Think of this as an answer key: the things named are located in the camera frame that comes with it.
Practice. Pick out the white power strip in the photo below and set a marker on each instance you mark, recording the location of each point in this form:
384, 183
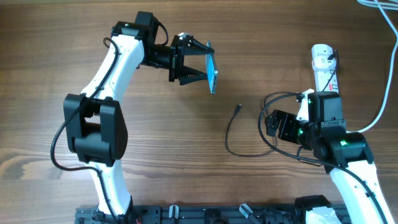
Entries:
325, 80

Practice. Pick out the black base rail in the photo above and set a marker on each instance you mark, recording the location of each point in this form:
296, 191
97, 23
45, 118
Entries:
280, 213

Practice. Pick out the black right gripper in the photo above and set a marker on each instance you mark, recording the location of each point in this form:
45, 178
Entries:
288, 119

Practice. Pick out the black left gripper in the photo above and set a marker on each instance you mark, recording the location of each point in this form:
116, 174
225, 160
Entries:
176, 57

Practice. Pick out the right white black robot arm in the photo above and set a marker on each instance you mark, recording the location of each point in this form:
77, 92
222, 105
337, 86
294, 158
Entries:
346, 156

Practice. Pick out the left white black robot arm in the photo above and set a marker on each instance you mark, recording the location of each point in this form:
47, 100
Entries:
94, 122

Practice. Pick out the white USB charger adapter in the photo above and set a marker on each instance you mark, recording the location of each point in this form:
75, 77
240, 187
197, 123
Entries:
324, 62

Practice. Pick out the blue Galaxy smartphone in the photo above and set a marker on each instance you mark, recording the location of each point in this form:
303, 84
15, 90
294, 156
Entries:
212, 72

